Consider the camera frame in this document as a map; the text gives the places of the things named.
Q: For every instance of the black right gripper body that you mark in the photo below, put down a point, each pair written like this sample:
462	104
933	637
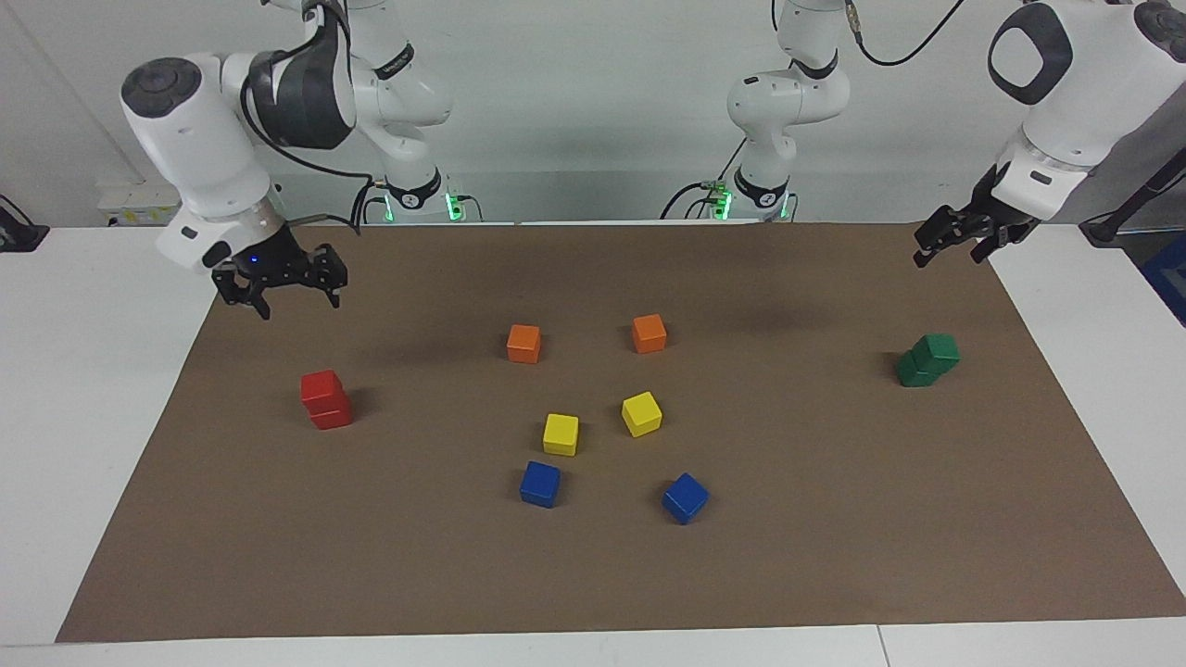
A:
269	264

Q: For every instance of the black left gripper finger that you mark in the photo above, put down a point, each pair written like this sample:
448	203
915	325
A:
940	232
993	241

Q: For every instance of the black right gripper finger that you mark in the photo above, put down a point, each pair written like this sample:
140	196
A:
332	273
246	296

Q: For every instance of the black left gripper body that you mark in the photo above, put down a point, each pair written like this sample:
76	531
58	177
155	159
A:
999	211

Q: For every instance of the red wooden cube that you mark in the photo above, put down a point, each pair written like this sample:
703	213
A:
321	386
332	419

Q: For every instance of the green wooden cube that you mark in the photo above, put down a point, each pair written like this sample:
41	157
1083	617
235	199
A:
911	372
938	350

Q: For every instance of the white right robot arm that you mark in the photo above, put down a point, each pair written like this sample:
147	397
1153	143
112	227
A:
195	139

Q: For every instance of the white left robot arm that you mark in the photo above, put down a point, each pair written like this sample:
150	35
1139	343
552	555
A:
1075	111

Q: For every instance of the black stand pole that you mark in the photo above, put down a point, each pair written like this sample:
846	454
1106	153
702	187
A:
1135	199

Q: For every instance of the white box yellow label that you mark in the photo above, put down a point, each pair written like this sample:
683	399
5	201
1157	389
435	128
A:
139	202

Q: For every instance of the blue crate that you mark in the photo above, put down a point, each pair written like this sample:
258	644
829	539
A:
1169	278

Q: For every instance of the orange wooden cube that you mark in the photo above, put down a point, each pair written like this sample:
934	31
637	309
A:
649	333
523	343

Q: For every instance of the black device on table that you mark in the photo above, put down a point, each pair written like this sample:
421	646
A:
18	233

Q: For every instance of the yellow wooden cube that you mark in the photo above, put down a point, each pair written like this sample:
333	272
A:
561	434
641	413

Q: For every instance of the blue wooden cube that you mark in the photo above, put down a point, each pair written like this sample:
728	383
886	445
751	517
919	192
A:
540	484
685	497

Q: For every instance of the brown table mat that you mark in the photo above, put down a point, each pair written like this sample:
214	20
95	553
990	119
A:
593	565

